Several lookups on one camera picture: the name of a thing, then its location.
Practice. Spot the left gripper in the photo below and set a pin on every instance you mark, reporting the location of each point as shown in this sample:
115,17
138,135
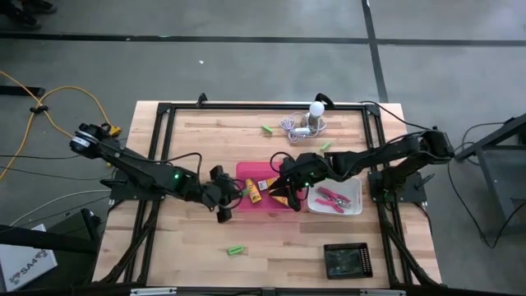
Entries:
222,193

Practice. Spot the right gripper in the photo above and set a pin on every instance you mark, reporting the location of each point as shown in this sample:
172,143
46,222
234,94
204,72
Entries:
302,174

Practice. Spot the white plastic bin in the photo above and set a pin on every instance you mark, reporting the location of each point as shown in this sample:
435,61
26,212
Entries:
353,187

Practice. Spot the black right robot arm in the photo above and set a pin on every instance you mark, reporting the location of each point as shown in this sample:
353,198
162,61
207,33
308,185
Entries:
370,156

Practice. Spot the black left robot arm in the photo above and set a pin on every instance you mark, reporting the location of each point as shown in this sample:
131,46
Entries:
139,172

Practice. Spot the pink translucent plastic bin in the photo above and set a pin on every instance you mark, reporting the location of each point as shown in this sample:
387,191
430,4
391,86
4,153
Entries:
255,170

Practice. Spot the white light bulb with socket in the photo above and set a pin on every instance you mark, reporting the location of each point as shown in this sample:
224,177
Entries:
316,109

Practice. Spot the black mesh tray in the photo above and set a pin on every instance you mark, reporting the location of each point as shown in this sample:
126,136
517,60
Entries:
347,263

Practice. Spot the black floor stand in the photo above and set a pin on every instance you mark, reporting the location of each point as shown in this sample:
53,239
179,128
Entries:
41,240

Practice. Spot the black metal table stand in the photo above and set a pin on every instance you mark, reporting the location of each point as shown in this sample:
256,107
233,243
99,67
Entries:
493,181

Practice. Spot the white printed box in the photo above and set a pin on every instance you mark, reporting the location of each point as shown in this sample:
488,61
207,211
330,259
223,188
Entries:
24,263

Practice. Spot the black floor bar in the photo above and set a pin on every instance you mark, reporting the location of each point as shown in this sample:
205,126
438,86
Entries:
20,91

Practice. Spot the person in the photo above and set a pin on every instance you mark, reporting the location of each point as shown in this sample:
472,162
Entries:
24,10

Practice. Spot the black aluminium table frame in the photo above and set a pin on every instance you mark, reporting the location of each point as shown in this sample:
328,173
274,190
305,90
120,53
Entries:
246,106

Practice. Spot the black frame clamp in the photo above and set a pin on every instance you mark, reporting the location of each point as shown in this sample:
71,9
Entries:
201,98
326,100

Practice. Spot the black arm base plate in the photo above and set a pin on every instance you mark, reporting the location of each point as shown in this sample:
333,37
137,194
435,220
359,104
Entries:
411,193
123,193

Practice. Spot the silver bracket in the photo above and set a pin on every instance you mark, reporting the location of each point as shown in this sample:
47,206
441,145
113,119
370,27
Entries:
154,291
382,292

